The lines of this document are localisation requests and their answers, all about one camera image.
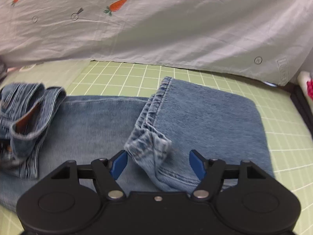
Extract grey carrot-print backdrop sheet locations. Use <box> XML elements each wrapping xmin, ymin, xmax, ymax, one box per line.
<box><xmin>1</xmin><ymin>0</ymin><xmax>312</xmax><ymax>85</ymax></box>

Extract folded black garment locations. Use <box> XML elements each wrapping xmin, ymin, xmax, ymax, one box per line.
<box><xmin>290</xmin><ymin>85</ymin><xmax>313</xmax><ymax>135</ymax></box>

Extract folded white garment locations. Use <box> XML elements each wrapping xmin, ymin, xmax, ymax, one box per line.
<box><xmin>297</xmin><ymin>71</ymin><xmax>312</xmax><ymax>98</ymax></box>

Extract green grid cutting mat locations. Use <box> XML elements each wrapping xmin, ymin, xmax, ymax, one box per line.
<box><xmin>3</xmin><ymin>61</ymin><xmax>312</xmax><ymax>234</ymax></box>

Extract folded red patterned garment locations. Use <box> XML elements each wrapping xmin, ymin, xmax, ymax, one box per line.
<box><xmin>307</xmin><ymin>79</ymin><xmax>313</xmax><ymax>97</ymax></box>

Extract blue denim jeans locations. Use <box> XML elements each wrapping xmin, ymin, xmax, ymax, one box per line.
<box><xmin>1</xmin><ymin>77</ymin><xmax>274</xmax><ymax>210</ymax></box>

